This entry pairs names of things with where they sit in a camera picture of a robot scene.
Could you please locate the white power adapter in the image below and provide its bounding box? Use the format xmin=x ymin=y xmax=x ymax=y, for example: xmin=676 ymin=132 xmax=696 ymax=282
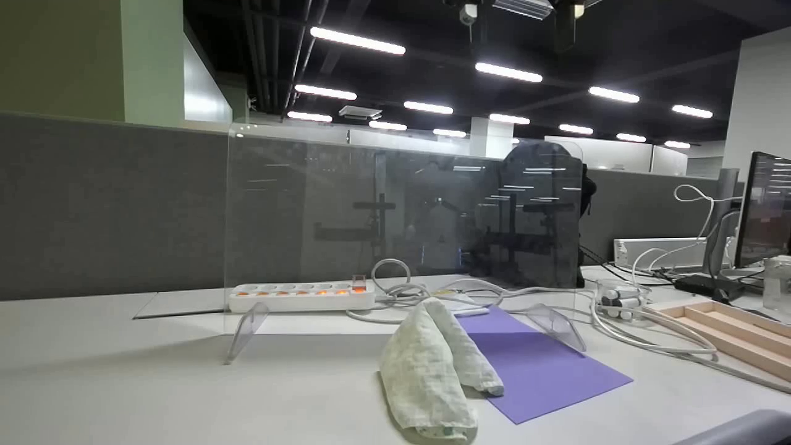
xmin=598 ymin=284 xmax=645 ymax=323

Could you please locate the white cloth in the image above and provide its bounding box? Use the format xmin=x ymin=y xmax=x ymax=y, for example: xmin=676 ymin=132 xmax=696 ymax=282
xmin=378 ymin=300 xmax=505 ymax=442

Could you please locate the computer monitor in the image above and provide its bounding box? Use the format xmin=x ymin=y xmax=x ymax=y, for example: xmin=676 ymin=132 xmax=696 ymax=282
xmin=734 ymin=151 xmax=791 ymax=268

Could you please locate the clear glass panel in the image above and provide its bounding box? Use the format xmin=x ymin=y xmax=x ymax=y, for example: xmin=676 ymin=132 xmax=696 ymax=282
xmin=222 ymin=123 xmax=591 ymax=367

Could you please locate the wooden frame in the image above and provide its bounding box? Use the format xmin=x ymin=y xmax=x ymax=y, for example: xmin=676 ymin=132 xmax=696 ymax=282
xmin=662 ymin=301 xmax=791 ymax=383

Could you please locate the purple paper sheet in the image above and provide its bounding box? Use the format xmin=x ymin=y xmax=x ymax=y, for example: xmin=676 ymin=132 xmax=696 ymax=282
xmin=460 ymin=313 xmax=630 ymax=425

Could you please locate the white keyboard box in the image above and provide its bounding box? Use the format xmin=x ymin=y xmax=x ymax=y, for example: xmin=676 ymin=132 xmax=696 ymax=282
xmin=614 ymin=237 xmax=708 ymax=269

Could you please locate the black backpack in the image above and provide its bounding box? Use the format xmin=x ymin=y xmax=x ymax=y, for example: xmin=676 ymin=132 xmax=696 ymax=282
xmin=463 ymin=141 xmax=597 ymax=288

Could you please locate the white power strip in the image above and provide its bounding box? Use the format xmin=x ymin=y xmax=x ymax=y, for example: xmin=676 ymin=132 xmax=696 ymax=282
xmin=227 ymin=279 xmax=376 ymax=314

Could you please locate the white coiled cable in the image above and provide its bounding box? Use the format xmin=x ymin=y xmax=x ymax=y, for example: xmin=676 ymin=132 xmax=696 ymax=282
xmin=345 ymin=255 xmax=530 ymax=327

